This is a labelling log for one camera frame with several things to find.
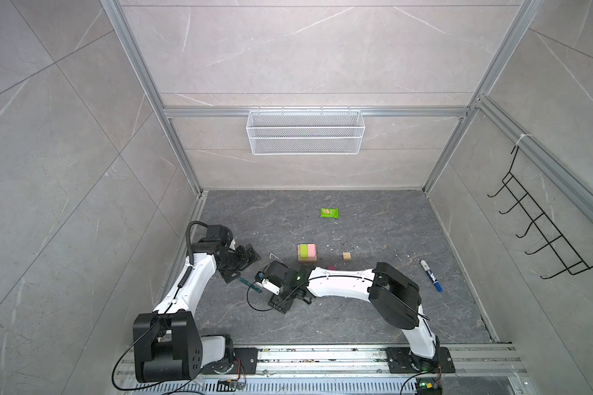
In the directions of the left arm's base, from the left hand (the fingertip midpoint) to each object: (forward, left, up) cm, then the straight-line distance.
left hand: (250, 258), depth 85 cm
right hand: (-9, -9, -10) cm, 17 cm away
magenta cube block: (+1, -30, -11) cm, 32 cm away
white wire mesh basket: (+48, -21, +19) cm, 56 cm away
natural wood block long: (+4, -19, -10) cm, 22 cm away
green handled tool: (-6, 0, -10) cm, 12 cm away
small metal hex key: (+7, -6, -11) cm, 15 cm away
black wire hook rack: (-15, -84, +23) cm, 89 cm away
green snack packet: (+27, -32, -9) cm, 43 cm away
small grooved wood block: (+5, -36, -10) cm, 38 cm away
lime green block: (+7, -19, -8) cm, 22 cm away
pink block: (+7, -23, -9) cm, 26 cm away
